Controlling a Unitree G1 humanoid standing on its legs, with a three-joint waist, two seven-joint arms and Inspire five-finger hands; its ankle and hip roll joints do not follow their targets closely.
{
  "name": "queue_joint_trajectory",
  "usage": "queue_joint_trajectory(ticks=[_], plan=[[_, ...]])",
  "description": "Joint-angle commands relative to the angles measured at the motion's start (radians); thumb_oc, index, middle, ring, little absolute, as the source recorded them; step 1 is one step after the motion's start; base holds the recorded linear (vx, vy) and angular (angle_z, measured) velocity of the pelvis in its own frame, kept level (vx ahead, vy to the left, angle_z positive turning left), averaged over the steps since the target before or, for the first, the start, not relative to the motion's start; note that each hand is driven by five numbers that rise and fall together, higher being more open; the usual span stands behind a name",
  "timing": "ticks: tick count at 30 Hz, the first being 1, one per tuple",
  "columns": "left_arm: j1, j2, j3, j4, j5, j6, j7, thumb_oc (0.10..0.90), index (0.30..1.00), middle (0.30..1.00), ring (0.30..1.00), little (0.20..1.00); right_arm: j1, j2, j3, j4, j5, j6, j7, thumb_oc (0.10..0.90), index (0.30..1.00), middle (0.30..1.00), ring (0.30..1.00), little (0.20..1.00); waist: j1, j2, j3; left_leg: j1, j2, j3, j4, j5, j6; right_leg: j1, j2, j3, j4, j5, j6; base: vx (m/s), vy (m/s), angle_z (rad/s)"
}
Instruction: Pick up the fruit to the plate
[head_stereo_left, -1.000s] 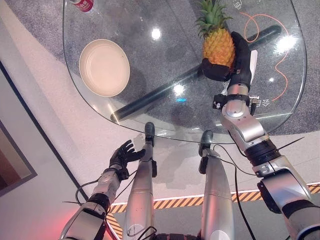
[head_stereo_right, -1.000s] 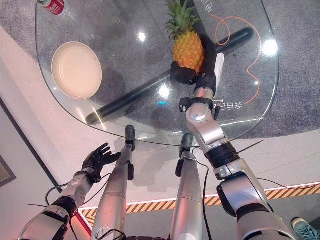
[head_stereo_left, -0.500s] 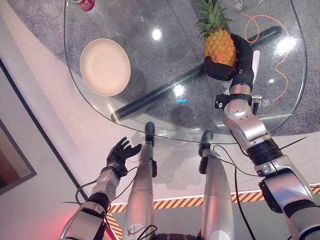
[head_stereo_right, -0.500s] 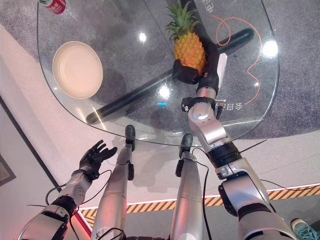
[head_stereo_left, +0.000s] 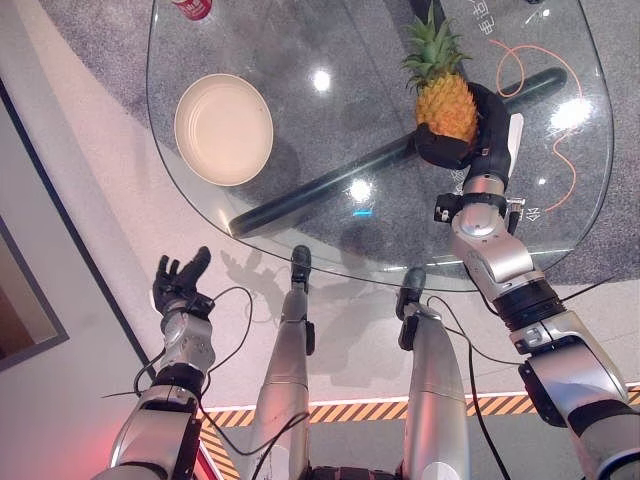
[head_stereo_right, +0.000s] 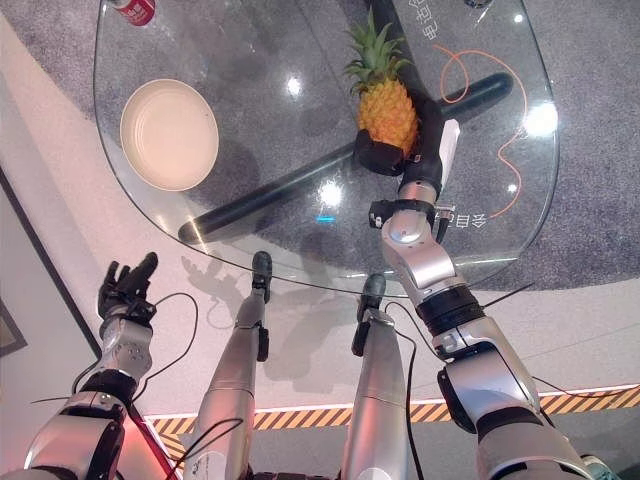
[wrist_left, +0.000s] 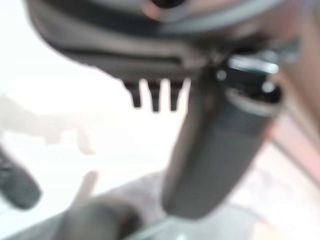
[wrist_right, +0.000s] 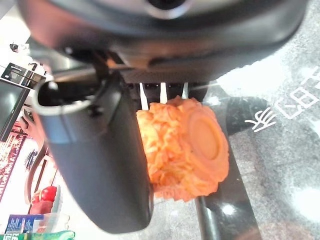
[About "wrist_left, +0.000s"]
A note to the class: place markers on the dark robot foot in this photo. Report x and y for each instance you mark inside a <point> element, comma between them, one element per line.
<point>17,185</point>

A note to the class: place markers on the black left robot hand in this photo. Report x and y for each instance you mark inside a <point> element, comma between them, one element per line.
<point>205,150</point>

